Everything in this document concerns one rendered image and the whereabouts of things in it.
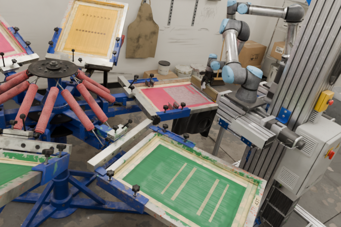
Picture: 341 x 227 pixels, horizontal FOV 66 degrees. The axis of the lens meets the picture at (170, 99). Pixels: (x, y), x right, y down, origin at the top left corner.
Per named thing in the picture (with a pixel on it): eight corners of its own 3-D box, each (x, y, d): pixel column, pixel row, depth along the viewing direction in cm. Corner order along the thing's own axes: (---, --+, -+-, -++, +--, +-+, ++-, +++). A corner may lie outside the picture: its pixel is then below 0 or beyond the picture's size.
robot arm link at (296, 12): (303, 24, 189) (235, 16, 202) (302, 22, 198) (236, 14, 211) (308, 7, 184) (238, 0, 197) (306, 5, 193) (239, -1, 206)
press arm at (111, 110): (192, 101, 256) (193, 95, 253) (195, 103, 252) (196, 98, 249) (56, 121, 193) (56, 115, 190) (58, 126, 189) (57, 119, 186)
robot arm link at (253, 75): (261, 90, 179) (267, 72, 172) (242, 88, 177) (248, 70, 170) (254, 82, 189) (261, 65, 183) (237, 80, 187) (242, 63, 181)
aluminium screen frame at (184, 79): (195, 79, 281) (196, 76, 279) (231, 106, 239) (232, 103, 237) (127, 86, 241) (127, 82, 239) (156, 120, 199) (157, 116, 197)
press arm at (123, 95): (130, 97, 216) (131, 91, 214) (133, 100, 212) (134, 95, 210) (110, 99, 207) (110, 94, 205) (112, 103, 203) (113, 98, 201)
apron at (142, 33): (154, 56, 444) (162, -9, 394) (155, 58, 439) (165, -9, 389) (124, 57, 417) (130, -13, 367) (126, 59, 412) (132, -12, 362)
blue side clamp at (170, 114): (185, 113, 218) (187, 106, 215) (189, 116, 214) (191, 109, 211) (154, 118, 203) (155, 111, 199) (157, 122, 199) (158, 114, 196)
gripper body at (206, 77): (206, 84, 240) (209, 72, 235) (201, 80, 247) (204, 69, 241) (213, 83, 244) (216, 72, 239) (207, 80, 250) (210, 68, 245)
